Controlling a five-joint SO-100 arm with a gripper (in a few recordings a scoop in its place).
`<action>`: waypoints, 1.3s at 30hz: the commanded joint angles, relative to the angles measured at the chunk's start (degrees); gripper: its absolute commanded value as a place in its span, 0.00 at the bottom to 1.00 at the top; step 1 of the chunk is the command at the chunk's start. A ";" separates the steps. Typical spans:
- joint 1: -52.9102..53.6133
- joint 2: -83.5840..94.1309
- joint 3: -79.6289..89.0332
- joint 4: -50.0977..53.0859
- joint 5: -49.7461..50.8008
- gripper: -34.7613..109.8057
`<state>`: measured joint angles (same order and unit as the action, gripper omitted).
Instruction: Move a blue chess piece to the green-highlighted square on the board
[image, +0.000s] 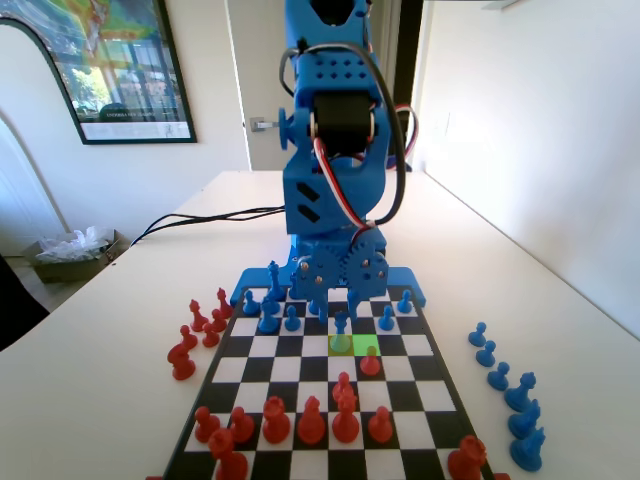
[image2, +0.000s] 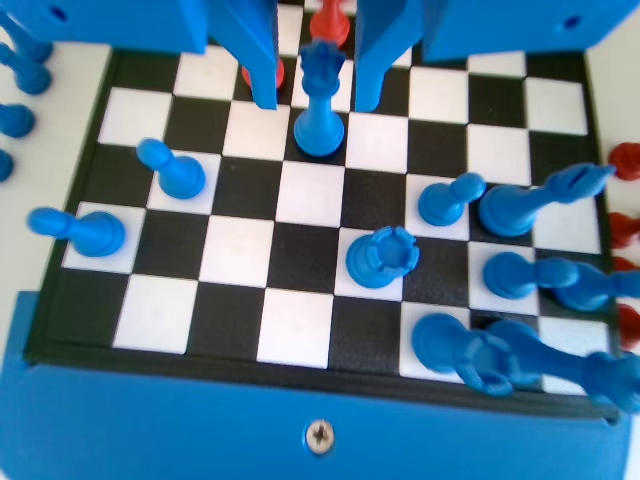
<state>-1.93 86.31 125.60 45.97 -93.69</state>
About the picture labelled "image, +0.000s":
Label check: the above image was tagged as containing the moved blue pawn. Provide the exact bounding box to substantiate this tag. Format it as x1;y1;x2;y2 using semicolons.
331;310;352;356

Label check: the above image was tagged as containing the blue chess king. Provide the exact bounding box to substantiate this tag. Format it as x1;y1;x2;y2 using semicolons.
266;259;285;304

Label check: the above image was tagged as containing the red chess bishop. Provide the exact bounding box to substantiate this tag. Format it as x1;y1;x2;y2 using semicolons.
188;298;210;333
297;395;327;446
214;287;235;320

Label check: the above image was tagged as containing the red chess king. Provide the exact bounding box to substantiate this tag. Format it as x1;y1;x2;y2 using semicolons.
330;389;361;445

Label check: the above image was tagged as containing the red chess queen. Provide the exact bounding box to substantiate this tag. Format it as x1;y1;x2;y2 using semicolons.
261;395;292;445

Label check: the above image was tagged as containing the red chess knight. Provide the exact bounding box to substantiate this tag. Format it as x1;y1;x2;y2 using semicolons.
166;342;197;382

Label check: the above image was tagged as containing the red chess rook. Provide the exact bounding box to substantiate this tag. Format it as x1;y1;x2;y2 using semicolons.
207;428;250;480
447;434;489;480

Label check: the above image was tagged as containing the blue chess knight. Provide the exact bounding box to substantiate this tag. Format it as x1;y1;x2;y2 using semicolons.
509;426;547;473
507;398;542;441

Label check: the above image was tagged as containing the black and white chessboard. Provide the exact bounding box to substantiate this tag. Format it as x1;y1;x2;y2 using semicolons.
158;284;501;480

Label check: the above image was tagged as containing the framed poster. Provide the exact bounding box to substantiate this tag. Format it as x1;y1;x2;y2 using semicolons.
0;0;198;146

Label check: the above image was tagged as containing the clear plastic bag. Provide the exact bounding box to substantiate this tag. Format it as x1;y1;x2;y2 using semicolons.
35;225;114;264

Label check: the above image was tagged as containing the cardboard box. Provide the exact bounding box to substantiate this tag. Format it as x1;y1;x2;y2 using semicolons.
22;228;131;284

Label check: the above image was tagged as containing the person in dark clothing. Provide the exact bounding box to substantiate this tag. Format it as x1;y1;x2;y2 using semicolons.
0;252;51;351

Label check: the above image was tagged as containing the red white servo wire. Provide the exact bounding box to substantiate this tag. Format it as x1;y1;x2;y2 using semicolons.
314;103;420;234

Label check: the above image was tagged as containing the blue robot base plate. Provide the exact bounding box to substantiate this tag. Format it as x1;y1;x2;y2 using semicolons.
230;267;429;309

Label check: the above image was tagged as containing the black power cable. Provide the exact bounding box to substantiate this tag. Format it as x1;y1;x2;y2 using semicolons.
162;205;287;224
129;213;289;249

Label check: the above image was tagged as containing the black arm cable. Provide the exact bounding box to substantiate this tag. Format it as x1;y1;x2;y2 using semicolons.
278;43;407;226

